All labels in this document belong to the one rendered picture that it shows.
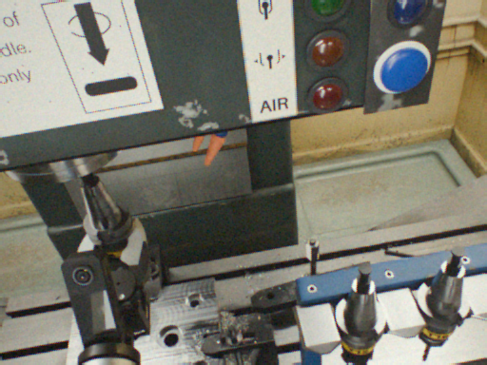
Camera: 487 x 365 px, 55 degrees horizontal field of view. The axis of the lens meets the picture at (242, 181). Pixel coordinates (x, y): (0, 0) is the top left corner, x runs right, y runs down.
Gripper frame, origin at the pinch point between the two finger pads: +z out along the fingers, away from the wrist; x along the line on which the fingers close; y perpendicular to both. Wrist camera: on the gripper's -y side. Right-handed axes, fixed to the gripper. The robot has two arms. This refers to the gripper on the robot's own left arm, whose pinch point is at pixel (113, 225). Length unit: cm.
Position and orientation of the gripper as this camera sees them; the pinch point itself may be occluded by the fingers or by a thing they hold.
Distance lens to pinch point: 69.4
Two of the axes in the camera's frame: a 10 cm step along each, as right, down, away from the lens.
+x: 9.8, -1.8, 0.2
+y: 1.1, 7.2, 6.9
